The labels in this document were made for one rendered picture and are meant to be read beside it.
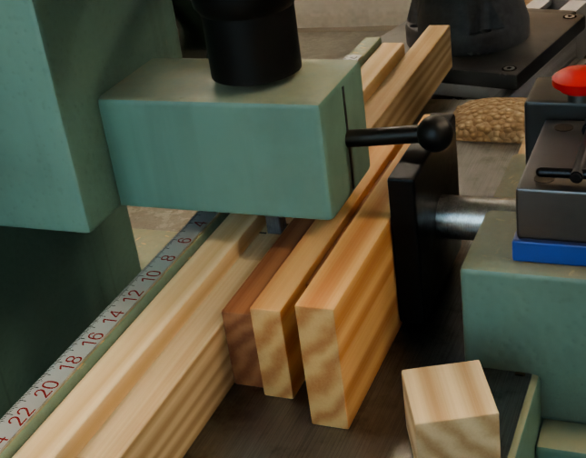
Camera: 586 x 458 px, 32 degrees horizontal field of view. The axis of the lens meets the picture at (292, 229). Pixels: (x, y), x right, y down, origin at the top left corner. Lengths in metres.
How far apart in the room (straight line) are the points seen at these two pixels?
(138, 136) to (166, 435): 0.18
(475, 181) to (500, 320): 0.23
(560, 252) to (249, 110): 0.18
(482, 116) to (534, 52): 0.43
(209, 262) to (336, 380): 0.12
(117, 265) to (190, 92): 0.26
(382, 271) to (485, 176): 0.22
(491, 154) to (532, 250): 0.27
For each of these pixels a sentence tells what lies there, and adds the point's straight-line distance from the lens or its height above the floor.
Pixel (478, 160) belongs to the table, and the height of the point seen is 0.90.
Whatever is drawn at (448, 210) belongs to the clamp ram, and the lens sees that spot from 0.57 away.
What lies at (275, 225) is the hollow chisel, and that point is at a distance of 0.60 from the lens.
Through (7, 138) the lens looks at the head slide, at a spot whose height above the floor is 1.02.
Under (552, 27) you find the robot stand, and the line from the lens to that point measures 1.31.
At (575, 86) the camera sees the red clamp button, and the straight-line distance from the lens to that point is 0.56.
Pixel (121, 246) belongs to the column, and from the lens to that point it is 0.80.
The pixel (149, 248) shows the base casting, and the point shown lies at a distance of 0.92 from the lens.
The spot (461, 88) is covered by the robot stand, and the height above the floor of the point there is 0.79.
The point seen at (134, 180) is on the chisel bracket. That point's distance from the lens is 0.60.
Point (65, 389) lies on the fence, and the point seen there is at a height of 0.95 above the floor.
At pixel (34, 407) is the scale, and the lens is 0.47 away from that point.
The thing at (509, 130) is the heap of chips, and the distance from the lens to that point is 0.79.
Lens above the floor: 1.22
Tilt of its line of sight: 28 degrees down
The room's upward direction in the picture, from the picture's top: 8 degrees counter-clockwise
